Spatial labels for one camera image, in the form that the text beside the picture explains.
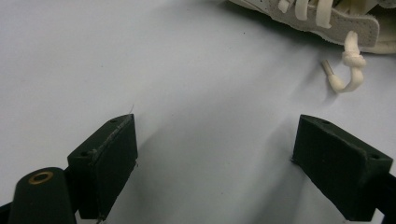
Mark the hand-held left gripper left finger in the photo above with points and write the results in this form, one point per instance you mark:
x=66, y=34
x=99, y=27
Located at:
x=106, y=168

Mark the white child's sneaker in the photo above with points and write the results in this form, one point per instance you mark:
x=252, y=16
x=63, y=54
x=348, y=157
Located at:
x=351, y=28

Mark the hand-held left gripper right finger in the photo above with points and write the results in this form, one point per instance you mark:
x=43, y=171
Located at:
x=336, y=161

